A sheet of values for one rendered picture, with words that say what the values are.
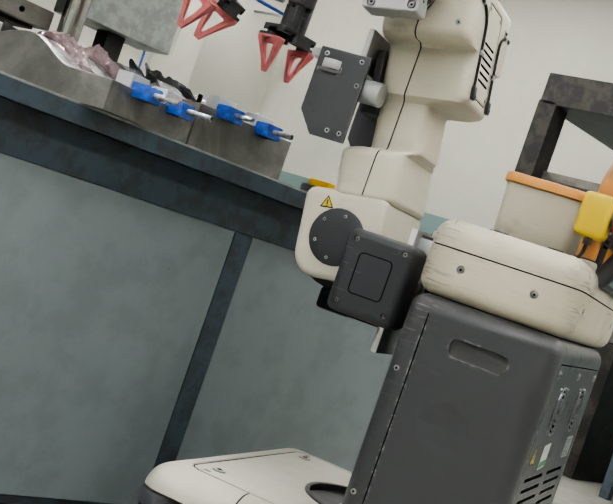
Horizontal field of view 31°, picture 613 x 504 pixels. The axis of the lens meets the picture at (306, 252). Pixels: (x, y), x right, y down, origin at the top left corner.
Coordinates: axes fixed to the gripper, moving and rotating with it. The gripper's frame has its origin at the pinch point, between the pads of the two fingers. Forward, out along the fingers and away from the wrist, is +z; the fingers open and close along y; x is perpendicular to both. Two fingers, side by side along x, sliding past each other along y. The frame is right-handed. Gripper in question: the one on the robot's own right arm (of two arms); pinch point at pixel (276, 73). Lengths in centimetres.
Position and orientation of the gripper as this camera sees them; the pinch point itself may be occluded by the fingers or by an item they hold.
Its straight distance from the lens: 235.2
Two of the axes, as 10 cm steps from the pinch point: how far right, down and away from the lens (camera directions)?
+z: -3.5, 9.4, 0.1
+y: -6.6, -2.4, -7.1
